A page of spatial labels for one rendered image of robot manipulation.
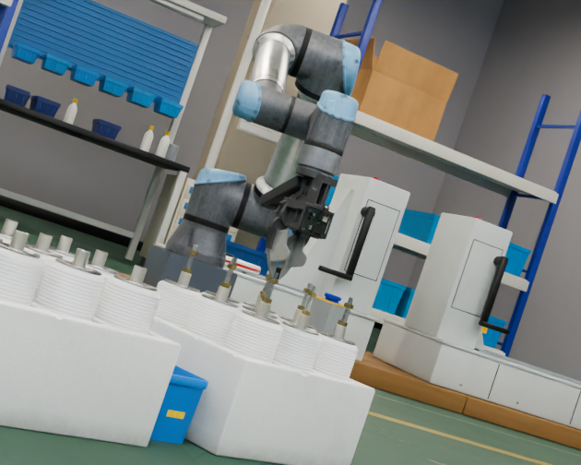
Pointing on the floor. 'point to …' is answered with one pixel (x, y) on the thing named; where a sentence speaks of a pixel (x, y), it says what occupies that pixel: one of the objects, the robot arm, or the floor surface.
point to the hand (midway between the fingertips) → (275, 270)
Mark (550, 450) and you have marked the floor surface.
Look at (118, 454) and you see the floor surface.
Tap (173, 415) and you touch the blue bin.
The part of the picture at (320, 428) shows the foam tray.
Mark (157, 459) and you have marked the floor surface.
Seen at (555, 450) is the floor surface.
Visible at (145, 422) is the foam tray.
